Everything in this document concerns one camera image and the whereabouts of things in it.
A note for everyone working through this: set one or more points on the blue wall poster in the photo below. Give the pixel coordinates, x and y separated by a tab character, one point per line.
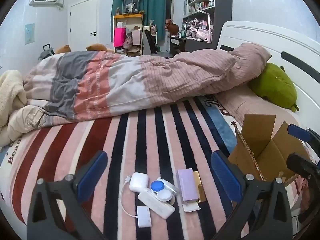
29	33

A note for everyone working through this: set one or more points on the brown round ornament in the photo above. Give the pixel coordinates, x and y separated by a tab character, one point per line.
173	28

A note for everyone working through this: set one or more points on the cream fleece blanket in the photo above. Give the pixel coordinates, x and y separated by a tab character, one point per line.
11	90

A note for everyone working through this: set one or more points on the beige quilt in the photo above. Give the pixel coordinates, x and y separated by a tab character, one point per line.
23	122

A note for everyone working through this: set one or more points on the green plush toy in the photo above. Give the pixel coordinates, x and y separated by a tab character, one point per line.
275	85

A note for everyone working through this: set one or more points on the grey chair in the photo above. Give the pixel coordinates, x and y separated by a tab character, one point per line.
150	42

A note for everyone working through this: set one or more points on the tall bookshelf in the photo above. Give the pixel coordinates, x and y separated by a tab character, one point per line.
220	10

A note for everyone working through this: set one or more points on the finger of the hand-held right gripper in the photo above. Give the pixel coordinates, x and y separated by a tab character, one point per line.
300	164
297	131

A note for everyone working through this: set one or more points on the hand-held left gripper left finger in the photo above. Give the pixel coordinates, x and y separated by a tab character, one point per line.
92	175

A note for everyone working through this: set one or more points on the striped fleece blanket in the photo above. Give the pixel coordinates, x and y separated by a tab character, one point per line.
140	142

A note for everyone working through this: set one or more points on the glass display case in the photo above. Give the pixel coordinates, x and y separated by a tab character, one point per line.
130	3

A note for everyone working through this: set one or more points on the white oblong case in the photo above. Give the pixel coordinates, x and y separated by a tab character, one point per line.
156	206

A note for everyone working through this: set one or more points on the dark suitcase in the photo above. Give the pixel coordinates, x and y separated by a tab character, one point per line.
46	52

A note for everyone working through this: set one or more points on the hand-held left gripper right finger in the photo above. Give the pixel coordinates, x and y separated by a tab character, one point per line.
226	177

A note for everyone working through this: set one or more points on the pink and grey striped duvet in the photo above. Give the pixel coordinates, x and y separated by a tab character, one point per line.
140	82

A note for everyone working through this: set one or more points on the wooden shelf unit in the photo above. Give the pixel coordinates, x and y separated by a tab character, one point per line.
130	17

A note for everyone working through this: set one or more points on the pink cup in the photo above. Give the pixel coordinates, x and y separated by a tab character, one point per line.
119	37

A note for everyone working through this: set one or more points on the blue and white lens case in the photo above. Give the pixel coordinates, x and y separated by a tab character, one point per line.
158	186

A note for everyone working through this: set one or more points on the window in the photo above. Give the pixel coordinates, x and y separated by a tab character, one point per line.
169	2

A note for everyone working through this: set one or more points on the white bed headboard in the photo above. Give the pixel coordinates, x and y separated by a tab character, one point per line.
275	37

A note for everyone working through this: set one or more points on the brown plush toy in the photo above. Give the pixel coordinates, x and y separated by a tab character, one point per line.
63	49
97	47

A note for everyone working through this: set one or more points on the white earbuds case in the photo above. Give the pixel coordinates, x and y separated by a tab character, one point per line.
138	182

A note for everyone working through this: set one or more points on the desk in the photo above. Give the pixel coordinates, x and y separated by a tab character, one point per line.
176	41

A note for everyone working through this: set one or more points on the teal curtain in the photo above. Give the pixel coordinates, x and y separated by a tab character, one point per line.
150	2

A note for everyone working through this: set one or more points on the purple box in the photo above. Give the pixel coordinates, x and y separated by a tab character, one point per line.
187	185

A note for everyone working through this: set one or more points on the white door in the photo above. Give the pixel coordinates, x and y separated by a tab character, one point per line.
82	25

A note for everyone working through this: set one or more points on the gold box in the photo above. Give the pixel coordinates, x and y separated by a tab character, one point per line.
200	190

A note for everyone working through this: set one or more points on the cardboard box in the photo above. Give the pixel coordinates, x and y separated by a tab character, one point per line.
270	155

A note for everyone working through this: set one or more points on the pink pillow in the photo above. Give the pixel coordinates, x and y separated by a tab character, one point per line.
250	105

